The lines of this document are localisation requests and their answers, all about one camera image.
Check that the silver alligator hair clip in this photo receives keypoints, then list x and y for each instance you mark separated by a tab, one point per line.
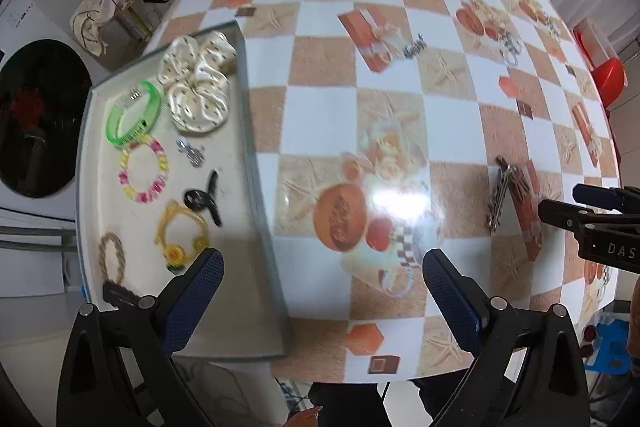
498	194

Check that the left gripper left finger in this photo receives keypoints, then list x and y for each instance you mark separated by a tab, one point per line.
185	299

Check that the dark brown snap clip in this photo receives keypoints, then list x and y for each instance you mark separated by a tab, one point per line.
118	296

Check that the grey jewelry tray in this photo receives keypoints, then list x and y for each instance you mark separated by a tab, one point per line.
247	318

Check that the black claw hair clip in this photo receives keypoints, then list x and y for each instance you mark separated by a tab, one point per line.
198	200

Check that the cream cloth on rack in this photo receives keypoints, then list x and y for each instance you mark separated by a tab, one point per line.
88	20

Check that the green plastic bangle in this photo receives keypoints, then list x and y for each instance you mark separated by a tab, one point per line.
133	114

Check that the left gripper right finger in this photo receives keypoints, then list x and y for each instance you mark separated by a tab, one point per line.
462	302

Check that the cream polka dot scrunchie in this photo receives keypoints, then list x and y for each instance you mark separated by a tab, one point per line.
195	79

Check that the white washing machine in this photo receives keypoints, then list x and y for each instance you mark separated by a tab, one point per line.
46	79

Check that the red plastic stool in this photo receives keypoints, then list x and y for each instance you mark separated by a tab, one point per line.
607	70

